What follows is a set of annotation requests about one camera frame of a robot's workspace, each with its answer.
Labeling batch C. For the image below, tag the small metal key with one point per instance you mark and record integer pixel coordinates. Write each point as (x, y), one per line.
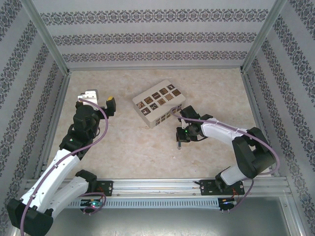
(179, 145)

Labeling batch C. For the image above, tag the wooden box with picture tiles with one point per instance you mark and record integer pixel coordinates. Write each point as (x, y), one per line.
(157, 100)

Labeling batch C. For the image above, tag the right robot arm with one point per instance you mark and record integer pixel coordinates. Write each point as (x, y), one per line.
(256, 157)

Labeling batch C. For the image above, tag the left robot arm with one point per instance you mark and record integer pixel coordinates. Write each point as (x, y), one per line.
(49, 177)

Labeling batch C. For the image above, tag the grey metal sheet panel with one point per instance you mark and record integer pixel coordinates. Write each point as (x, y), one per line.
(157, 223)

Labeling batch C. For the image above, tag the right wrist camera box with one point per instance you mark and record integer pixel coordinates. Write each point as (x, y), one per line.
(184, 124)

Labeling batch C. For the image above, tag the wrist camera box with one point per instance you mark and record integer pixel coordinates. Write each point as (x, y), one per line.
(184, 124)
(89, 96)

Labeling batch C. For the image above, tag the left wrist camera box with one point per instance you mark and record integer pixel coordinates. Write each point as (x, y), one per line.
(89, 96)

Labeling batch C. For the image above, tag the aluminium side floor rail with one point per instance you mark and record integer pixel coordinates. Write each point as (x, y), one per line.
(256, 110)
(55, 118)

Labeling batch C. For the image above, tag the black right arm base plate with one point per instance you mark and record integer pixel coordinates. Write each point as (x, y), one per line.
(205, 188)

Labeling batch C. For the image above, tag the aluminium mounting rail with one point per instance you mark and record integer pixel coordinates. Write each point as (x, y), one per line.
(155, 188)

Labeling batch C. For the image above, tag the aluminium rear floor rail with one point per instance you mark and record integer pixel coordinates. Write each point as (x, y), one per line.
(155, 68)

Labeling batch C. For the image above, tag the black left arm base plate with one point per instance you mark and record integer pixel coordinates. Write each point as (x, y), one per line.
(107, 188)

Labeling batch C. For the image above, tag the aluminium frame post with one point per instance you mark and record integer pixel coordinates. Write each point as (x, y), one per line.
(265, 34)
(46, 37)

